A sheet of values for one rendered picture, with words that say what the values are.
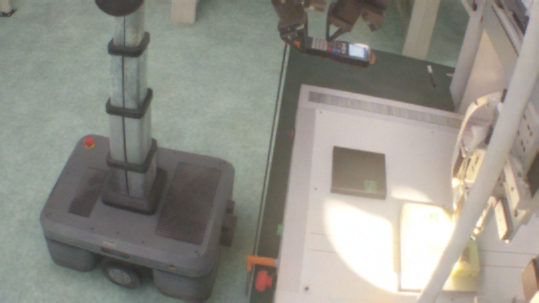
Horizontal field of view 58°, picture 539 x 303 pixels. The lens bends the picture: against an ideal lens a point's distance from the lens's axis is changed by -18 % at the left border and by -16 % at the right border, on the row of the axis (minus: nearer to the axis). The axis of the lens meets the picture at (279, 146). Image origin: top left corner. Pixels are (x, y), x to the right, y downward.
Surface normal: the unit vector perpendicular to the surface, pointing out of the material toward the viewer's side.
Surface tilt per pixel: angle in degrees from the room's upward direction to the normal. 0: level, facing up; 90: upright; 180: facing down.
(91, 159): 0
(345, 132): 0
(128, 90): 90
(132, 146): 90
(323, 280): 0
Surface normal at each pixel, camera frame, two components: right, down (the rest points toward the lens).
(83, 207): 0.12, -0.75
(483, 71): -0.10, 0.64
